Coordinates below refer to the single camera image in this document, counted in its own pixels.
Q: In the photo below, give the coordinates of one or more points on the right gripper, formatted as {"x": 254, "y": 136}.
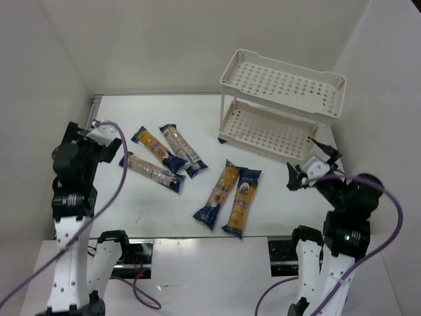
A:
{"x": 316, "y": 182}

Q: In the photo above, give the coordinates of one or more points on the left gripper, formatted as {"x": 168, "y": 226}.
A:
{"x": 91, "y": 145}

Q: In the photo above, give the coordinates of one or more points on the pasta bag clear label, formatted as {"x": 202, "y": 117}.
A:
{"x": 182, "y": 149}

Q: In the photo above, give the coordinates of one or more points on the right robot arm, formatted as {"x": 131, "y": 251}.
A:
{"x": 325, "y": 255}

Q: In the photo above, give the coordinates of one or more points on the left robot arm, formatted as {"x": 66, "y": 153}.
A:
{"x": 80, "y": 281}

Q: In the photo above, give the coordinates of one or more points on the white two-tier shelf cart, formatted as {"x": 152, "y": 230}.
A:
{"x": 275, "y": 108}

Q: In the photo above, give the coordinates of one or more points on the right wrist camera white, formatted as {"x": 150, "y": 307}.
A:
{"x": 315, "y": 167}

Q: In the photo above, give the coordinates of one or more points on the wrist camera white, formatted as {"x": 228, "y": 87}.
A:
{"x": 315, "y": 167}
{"x": 102, "y": 133}

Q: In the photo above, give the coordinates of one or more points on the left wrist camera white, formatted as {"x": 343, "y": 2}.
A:
{"x": 102, "y": 133}

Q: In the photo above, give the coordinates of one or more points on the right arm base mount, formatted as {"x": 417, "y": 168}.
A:
{"x": 283, "y": 257}

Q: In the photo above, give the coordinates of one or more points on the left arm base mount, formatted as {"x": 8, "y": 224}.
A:
{"x": 137, "y": 257}

